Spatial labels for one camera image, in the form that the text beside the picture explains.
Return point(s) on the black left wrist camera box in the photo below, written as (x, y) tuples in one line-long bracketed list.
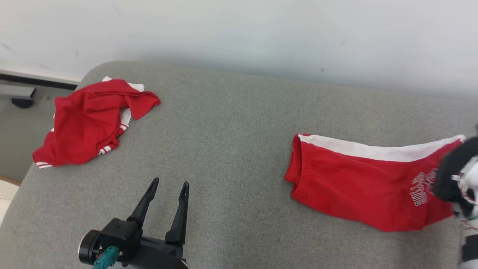
[(121, 235)]

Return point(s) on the grey bar with black foot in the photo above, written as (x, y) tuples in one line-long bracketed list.
[(16, 91)]

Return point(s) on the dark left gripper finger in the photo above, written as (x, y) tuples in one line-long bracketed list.
[(143, 209), (180, 224)]

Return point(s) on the grey fabric sofa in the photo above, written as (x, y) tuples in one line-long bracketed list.
[(231, 149)]

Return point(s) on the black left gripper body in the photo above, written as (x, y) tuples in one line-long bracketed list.
[(160, 257)]

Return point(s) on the white wall baseboard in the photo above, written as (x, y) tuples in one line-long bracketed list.
[(37, 73)]

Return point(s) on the red shorts with white stripe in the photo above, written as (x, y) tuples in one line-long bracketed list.
[(354, 183)]

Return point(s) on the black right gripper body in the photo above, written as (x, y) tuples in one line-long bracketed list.
[(450, 175)]

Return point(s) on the red white jersey shirt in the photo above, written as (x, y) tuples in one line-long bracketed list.
[(86, 123)]

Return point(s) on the white perforated basket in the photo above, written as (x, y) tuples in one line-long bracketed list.
[(6, 200)]

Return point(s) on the black strip under baseboard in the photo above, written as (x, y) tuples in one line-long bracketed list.
[(37, 83)]

